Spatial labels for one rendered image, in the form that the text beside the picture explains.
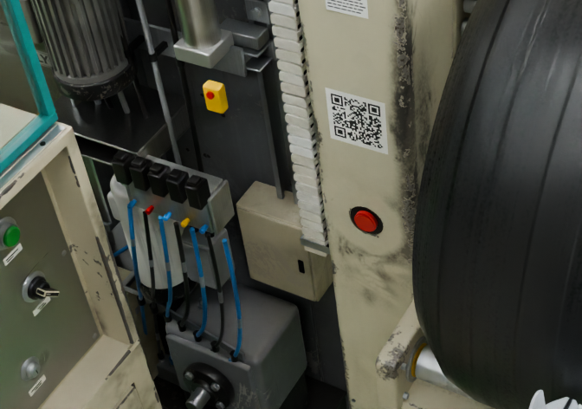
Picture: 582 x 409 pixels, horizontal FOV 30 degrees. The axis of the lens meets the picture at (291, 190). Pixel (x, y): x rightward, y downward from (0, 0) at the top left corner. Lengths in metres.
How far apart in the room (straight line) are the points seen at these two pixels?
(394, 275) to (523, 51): 0.51
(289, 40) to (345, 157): 0.16
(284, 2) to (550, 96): 0.37
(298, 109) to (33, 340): 0.43
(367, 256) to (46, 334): 0.41
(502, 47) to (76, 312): 0.70
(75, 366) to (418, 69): 0.61
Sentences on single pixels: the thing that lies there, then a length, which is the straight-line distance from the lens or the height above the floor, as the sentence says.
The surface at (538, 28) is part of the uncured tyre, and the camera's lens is 0.97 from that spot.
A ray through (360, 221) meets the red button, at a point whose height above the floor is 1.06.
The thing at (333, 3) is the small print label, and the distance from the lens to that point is 1.15.
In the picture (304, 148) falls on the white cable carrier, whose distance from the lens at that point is 1.33.
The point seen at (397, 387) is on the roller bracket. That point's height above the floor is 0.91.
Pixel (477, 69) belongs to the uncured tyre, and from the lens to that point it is 0.98.
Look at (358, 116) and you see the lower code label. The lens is 1.23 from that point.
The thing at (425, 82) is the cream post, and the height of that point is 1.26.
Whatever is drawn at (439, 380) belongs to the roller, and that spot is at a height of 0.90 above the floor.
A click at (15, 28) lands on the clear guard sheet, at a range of 1.17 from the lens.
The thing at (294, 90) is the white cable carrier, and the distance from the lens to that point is 1.27.
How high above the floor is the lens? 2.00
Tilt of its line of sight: 43 degrees down
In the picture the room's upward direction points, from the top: 9 degrees counter-clockwise
